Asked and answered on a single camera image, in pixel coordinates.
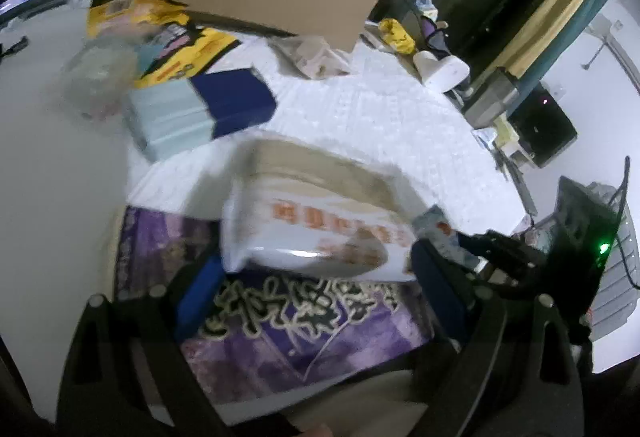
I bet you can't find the clear biscuit packet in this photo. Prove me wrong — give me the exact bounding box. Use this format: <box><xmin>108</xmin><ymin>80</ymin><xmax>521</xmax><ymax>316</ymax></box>
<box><xmin>267</xmin><ymin>34</ymin><xmax>351</xmax><ymax>80</ymax></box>

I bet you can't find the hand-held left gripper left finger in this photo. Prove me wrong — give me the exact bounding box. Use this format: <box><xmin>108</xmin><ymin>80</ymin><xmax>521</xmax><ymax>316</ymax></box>
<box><xmin>55</xmin><ymin>254</ymin><xmax>226</xmax><ymax>437</ymax></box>

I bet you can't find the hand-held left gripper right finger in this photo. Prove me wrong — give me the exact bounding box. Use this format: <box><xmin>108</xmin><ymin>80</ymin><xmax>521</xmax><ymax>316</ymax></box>
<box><xmin>407</xmin><ymin>237</ymin><xmax>586</xmax><ymax>437</ymax></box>

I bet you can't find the black and yellow snack packet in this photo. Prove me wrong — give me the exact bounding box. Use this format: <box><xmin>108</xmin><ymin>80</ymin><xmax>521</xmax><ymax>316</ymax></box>
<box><xmin>86</xmin><ymin>0</ymin><xmax>242</xmax><ymax>90</ymax></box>

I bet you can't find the black electronic device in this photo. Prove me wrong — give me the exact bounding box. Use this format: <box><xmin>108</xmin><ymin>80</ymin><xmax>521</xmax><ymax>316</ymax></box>
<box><xmin>507</xmin><ymin>84</ymin><xmax>578</xmax><ymax>169</ymax></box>

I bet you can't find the yellow crumpled bag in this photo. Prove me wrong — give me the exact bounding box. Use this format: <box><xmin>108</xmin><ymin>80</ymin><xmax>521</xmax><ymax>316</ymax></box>
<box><xmin>377</xmin><ymin>17</ymin><xmax>418</xmax><ymax>55</ymax></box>

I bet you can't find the light blue snack packet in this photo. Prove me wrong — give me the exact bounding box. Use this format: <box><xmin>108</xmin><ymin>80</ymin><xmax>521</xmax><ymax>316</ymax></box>
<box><xmin>410</xmin><ymin>204</ymin><xmax>481</xmax><ymax>268</ymax></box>

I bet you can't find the white ribbed heater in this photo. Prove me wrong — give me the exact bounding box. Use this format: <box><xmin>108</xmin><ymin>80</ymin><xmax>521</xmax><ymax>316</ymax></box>
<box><xmin>582</xmin><ymin>180</ymin><xmax>640</xmax><ymax>330</ymax></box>

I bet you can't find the pale yellow tissue pack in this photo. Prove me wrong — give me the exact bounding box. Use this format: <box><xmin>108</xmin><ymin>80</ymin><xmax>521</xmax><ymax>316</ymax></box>
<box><xmin>492</xmin><ymin>114</ymin><xmax>523</xmax><ymax>158</ymax></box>

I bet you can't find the white packet with orange print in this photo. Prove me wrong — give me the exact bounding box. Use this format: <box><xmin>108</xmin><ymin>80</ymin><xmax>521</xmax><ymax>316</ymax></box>
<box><xmin>220</xmin><ymin>137</ymin><xmax>441</xmax><ymax>283</ymax></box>

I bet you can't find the navy and pale blue packet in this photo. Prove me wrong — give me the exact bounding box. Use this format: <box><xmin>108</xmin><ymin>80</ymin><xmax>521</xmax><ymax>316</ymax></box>
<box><xmin>122</xmin><ymin>67</ymin><xmax>278</xmax><ymax>163</ymax></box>

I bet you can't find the purple bag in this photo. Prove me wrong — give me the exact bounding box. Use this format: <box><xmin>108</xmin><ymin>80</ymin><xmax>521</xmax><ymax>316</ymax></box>
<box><xmin>417</xmin><ymin>14</ymin><xmax>451</xmax><ymax>53</ymax></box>

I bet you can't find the clear plastic snack packet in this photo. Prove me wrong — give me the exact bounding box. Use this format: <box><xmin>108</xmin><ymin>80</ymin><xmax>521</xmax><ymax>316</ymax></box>
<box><xmin>60</xmin><ymin>30</ymin><xmax>141</xmax><ymax>123</ymax></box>

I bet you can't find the purple snack packet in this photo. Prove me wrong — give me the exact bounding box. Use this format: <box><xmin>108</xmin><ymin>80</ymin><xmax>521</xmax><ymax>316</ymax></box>
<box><xmin>114</xmin><ymin>204</ymin><xmax>436</xmax><ymax>405</ymax></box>

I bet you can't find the white air conditioner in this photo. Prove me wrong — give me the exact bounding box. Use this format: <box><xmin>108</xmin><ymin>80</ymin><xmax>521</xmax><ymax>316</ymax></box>
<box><xmin>587</xmin><ymin>14</ymin><xmax>640</xmax><ymax>93</ymax></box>

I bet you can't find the black cable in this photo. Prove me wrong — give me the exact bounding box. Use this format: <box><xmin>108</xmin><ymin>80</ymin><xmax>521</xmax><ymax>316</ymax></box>
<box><xmin>0</xmin><ymin>37</ymin><xmax>28</xmax><ymax>60</ymax></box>

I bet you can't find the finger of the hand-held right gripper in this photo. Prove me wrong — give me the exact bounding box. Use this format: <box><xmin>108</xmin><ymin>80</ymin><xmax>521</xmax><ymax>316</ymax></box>
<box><xmin>457</xmin><ymin>229</ymin><xmax>551</xmax><ymax>290</ymax></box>

